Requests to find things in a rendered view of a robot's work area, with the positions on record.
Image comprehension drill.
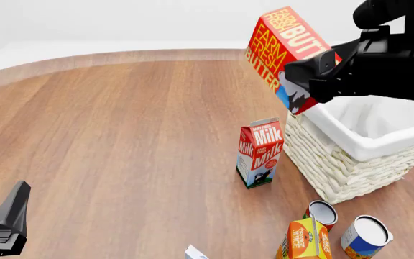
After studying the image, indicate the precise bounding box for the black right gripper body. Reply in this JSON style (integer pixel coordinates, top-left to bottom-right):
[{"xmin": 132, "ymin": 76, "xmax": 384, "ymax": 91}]
[{"xmin": 308, "ymin": 37, "xmax": 362, "ymax": 104}]

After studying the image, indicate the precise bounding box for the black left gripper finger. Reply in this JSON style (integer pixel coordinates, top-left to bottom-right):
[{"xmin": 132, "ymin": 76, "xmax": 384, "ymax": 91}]
[{"xmin": 0, "ymin": 180, "xmax": 32, "ymax": 238}]

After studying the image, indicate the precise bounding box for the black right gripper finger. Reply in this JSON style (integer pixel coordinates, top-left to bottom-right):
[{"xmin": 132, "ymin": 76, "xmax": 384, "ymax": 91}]
[{"xmin": 284, "ymin": 49, "xmax": 339, "ymax": 92}]

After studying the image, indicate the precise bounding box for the red butter box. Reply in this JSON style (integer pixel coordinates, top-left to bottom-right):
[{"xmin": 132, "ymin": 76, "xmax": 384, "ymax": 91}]
[{"xmin": 244, "ymin": 6, "xmax": 343, "ymax": 117}]

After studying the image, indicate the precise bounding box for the white cloth basket liner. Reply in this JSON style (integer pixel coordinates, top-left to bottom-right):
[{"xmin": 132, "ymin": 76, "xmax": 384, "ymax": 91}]
[{"xmin": 302, "ymin": 94, "xmax": 414, "ymax": 163}]

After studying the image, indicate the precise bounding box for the white woven basket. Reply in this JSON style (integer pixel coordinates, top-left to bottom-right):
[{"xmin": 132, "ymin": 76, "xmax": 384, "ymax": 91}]
[{"xmin": 282, "ymin": 94, "xmax": 414, "ymax": 206}]

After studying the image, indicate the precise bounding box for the white and blue box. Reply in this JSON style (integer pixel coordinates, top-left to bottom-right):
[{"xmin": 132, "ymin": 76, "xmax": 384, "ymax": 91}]
[{"xmin": 184, "ymin": 244, "xmax": 211, "ymax": 259}]

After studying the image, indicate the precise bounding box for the red and white milk carton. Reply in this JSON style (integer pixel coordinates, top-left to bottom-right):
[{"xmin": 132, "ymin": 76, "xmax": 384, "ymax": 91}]
[{"xmin": 235, "ymin": 117, "xmax": 285, "ymax": 190}]

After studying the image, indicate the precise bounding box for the red tin can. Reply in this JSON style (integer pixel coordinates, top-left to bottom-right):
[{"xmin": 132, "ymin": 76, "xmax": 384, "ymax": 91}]
[{"xmin": 303, "ymin": 199, "xmax": 339, "ymax": 233}]

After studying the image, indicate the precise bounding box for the blue and yellow tin can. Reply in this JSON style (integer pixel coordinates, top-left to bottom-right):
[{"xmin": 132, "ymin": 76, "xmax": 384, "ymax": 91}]
[{"xmin": 340, "ymin": 214, "xmax": 395, "ymax": 259}]

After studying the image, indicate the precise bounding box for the orange juice carton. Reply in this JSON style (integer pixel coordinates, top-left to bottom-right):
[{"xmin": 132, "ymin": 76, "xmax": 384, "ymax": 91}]
[{"xmin": 275, "ymin": 217, "xmax": 333, "ymax": 259}]

